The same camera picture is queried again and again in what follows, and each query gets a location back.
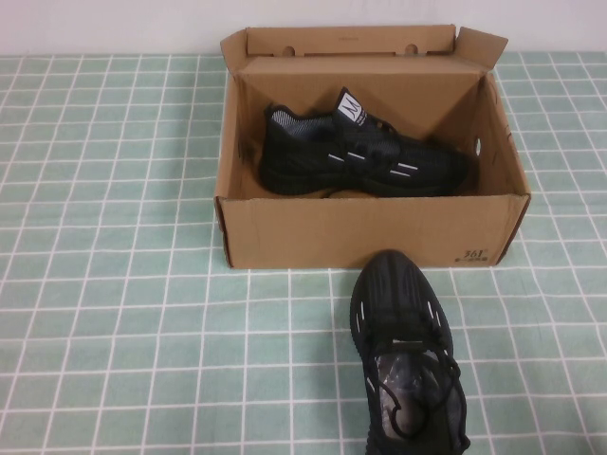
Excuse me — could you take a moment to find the black knit sneaker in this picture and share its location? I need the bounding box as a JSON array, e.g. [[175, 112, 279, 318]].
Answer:
[[258, 85, 480, 196], [349, 249, 472, 455]]

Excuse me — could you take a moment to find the brown cardboard shoe box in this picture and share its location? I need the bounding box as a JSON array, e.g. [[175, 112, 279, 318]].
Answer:
[[213, 24, 531, 270]]

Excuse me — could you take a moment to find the green white checked tablecloth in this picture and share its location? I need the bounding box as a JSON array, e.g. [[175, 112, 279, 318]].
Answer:
[[0, 50, 607, 455]]

